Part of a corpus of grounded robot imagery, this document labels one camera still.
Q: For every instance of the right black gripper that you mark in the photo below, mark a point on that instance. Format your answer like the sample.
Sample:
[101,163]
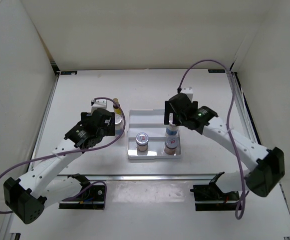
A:
[168,110]

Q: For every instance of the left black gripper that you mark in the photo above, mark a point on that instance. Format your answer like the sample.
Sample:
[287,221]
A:
[109,131]

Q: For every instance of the blue label shaker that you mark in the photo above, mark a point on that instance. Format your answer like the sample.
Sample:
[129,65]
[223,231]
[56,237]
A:
[119,125]
[171,129]

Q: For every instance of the yellow label sauce bottle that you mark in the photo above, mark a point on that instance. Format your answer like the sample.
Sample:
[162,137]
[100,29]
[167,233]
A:
[116,107]

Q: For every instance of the white lid jar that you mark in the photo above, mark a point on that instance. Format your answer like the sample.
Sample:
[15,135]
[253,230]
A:
[171,145]
[142,142]

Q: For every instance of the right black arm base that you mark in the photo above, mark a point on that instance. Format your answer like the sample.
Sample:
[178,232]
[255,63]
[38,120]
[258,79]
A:
[209,197]

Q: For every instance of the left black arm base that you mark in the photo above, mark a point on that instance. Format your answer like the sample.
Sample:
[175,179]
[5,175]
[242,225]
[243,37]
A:
[93,197]

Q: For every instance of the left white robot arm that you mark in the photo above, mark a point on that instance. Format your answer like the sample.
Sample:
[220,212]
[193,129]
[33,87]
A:
[28,195]

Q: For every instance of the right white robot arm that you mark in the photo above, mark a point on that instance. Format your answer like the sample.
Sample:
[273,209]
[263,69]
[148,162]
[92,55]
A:
[266,166]

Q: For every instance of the white divided organizer tray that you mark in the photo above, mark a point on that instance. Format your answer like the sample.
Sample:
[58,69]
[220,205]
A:
[150,122]

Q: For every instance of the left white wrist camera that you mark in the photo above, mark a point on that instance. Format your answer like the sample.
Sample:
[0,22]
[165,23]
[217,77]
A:
[98,104]

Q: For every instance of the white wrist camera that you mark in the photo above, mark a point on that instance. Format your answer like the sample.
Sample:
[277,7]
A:
[98,104]
[188,91]

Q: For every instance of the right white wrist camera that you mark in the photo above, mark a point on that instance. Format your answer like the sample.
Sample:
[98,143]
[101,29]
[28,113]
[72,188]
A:
[188,91]

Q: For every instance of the aluminium front rail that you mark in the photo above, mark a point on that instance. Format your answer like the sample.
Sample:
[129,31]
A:
[150,177]

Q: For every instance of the aluminium rail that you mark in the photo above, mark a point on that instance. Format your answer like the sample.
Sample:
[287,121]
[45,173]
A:
[243,109]
[35,103]
[150,177]

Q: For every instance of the aluminium left rail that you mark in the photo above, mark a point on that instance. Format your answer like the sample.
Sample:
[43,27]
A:
[35,103]

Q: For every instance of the aluminium right rail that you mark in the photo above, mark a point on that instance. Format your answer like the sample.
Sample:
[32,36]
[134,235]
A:
[243,109]

